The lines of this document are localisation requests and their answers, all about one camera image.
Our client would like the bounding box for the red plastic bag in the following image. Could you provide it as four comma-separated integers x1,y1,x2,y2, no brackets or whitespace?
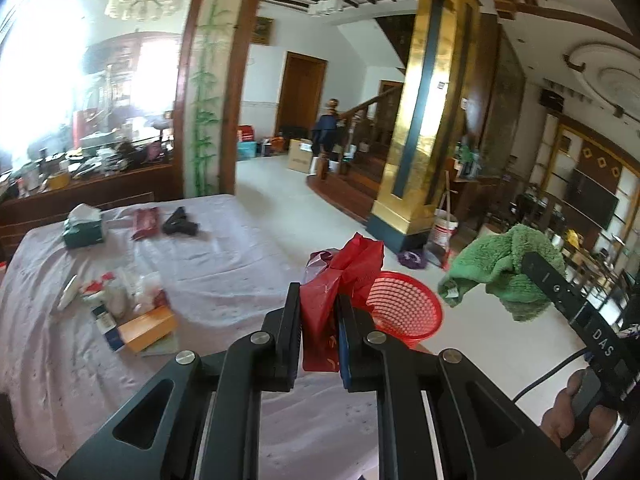
299,232,386,373

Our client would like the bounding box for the black cable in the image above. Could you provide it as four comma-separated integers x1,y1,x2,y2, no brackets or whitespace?
512,347,588,403

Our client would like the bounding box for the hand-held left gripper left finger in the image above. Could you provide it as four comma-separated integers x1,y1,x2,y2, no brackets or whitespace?
57,284,304,480

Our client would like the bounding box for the white plastic wrapper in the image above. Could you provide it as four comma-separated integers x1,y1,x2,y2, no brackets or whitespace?
112,270,168,318

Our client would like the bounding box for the red plastic basket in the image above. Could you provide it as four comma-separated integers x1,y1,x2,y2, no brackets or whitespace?
365,271,444,351

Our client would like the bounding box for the television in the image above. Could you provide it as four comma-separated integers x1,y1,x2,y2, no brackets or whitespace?
565,167,621,231

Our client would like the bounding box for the person's right hand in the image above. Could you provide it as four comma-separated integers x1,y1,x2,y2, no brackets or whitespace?
540,369,628,456

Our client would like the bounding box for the blue white box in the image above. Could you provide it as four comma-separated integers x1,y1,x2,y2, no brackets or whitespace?
91,305,126,352

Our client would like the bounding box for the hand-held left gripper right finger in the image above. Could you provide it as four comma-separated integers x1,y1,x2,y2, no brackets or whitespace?
337,294,583,480

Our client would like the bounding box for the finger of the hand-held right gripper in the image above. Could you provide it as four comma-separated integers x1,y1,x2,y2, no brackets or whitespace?
522,252,636,376

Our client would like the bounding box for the framed picture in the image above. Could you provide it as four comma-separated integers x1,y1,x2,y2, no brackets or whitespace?
250,16,275,45

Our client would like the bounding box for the green tissue box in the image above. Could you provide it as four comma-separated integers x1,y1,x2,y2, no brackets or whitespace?
62,204,107,250

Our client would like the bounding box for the cluttered wooden sideboard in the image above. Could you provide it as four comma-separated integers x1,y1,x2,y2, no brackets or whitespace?
0,160,183,221

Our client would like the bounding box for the green towel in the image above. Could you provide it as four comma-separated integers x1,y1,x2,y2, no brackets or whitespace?
437,224,568,322

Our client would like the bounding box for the dark jacket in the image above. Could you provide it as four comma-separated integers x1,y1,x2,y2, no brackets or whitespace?
311,114,343,153

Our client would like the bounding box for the white bucket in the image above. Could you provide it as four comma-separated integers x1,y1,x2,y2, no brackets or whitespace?
425,208,459,267

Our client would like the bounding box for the wooden staircase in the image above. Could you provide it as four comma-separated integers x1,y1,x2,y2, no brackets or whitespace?
306,80,406,221

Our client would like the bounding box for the ceiling light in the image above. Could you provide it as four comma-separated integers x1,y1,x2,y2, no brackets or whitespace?
307,0,345,17

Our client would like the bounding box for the white tube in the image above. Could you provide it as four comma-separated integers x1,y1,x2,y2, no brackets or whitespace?
56,274,79,311

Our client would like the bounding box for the gold pillar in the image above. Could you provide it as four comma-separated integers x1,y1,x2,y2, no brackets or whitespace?
367,0,483,256

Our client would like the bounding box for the orange box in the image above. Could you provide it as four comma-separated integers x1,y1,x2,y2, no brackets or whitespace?
117,305,178,353

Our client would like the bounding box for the wooden door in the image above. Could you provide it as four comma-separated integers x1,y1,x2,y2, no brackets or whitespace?
274,51,329,136

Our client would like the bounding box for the broom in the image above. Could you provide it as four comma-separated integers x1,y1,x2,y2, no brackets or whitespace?
440,170,458,221

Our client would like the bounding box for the dark red packet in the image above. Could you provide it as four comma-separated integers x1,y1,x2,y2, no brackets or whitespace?
131,206,162,241

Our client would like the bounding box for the cardboard box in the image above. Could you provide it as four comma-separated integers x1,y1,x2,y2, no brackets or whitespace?
287,138,316,175

